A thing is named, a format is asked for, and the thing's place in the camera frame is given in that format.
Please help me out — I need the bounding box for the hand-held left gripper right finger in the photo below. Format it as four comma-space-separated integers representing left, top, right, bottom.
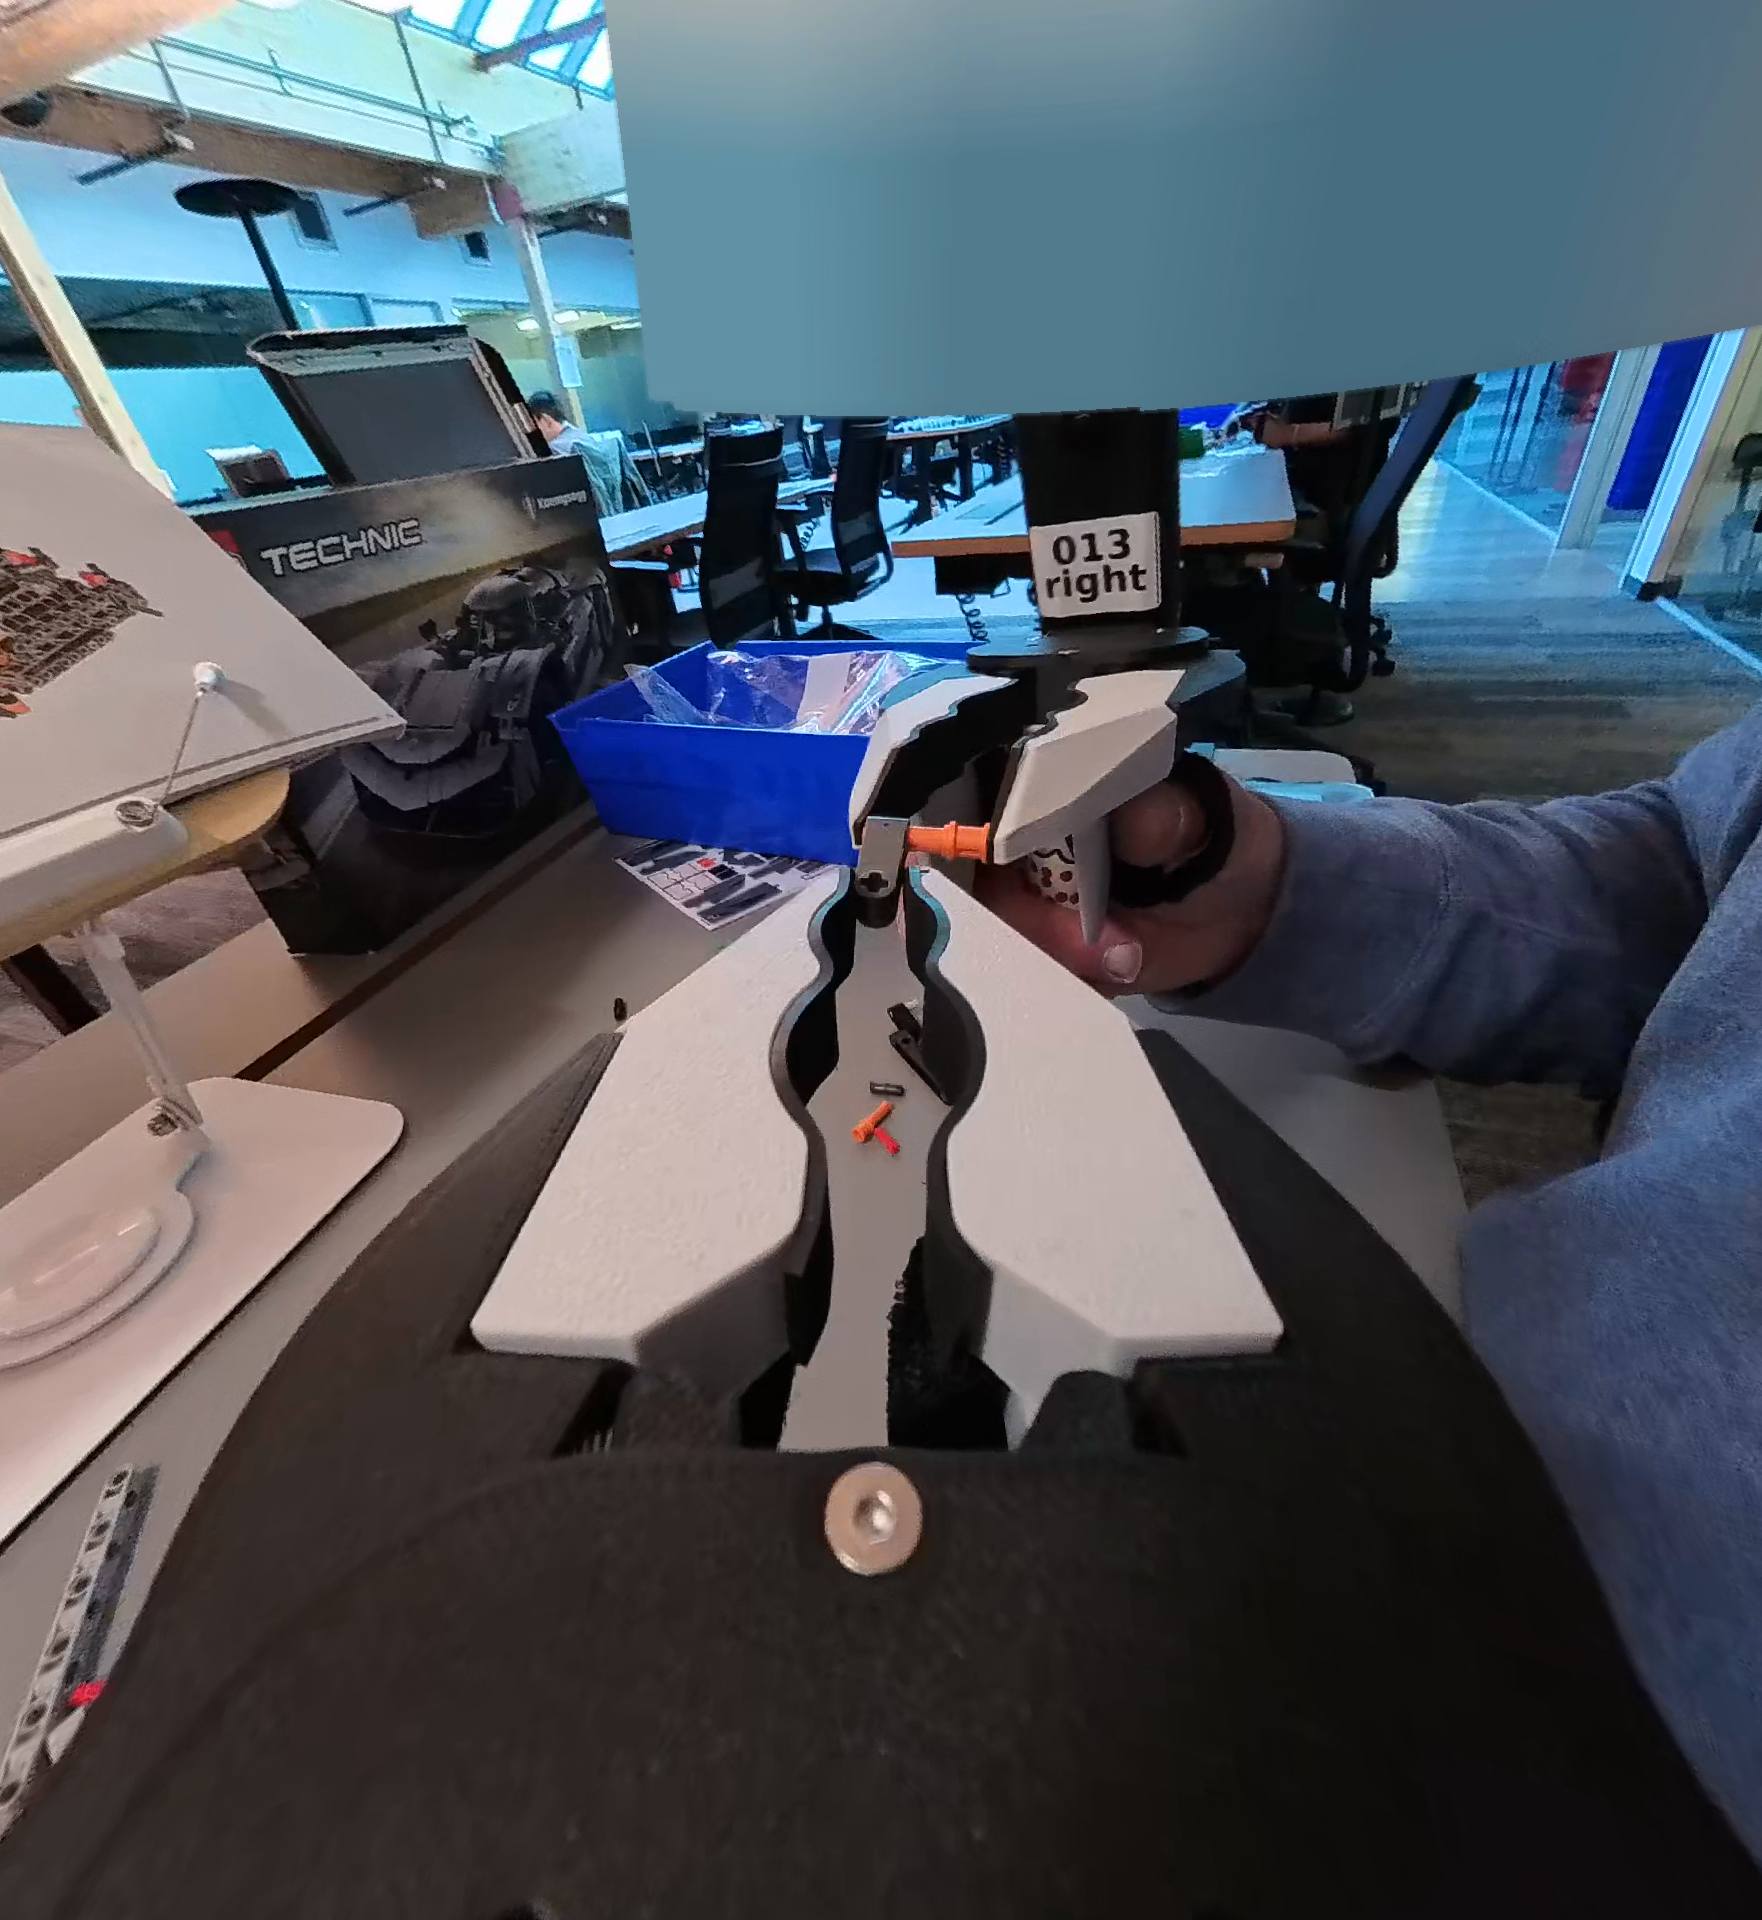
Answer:
901, 865, 1285, 1422

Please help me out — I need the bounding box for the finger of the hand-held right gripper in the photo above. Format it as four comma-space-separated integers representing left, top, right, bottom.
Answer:
991, 667, 1191, 864
849, 672, 1024, 865

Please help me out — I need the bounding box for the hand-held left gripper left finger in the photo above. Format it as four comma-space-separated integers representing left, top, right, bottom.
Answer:
472, 865, 861, 1401

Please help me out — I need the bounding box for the person's right forearm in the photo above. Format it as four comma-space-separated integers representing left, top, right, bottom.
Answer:
1221, 618, 1762, 1158

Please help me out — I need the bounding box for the lego set box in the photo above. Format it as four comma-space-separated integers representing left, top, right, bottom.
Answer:
187, 324, 630, 957

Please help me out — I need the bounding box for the long grey lego beam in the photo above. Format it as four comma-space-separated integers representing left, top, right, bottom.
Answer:
0, 1462, 162, 1817

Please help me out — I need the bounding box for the lego instruction booklet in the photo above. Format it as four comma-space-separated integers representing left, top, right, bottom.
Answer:
0, 418, 410, 875

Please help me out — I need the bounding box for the person's right hand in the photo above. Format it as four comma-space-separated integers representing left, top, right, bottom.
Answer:
971, 748, 1290, 1002

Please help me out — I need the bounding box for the wood-edged office desk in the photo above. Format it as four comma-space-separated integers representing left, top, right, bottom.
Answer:
893, 445, 1300, 561

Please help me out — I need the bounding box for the blue plastic bin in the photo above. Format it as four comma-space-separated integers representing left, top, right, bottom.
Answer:
552, 642, 973, 869

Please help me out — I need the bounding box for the sticker sheet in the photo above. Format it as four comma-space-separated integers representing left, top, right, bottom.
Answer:
614, 837, 837, 931

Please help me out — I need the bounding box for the black office chair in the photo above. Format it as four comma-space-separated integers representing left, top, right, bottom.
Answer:
1271, 374, 1484, 728
797, 418, 896, 632
693, 421, 797, 645

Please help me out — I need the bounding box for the person's blue sweater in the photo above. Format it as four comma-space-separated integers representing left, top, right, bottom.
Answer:
1452, 961, 1762, 1920

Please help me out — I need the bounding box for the black round floor lamp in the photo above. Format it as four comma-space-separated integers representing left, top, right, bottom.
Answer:
175, 177, 307, 335

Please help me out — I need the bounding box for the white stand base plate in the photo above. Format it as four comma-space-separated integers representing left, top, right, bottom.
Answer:
0, 659, 404, 1615

